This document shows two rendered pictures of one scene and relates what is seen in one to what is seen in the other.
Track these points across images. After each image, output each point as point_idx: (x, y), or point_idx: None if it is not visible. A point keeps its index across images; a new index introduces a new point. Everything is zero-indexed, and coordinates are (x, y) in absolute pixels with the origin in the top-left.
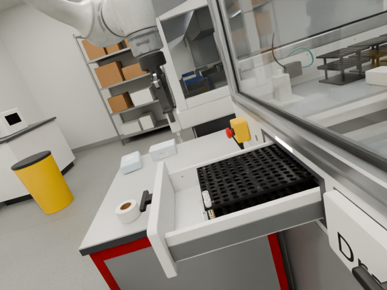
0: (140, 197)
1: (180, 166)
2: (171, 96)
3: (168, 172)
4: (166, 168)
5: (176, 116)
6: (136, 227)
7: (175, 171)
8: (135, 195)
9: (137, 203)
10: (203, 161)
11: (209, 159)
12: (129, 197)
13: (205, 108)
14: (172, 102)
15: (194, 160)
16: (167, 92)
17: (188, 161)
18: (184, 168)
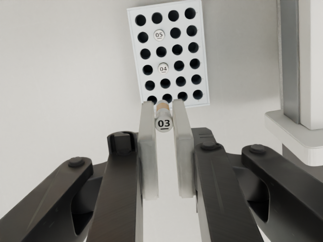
0: (165, 211)
1: (38, 132)
2: (43, 195)
3: (300, 130)
4: (317, 137)
5: (187, 123)
6: None
7: (318, 107)
8: (150, 225)
9: (187, 211)
10: (35, 59)
11: (31, 38)
12: (155, 237)
13: None
14: (117, 166)
15: (19, 90)
16: (135, 231)
17: (19, 109)
18: (315, 79)
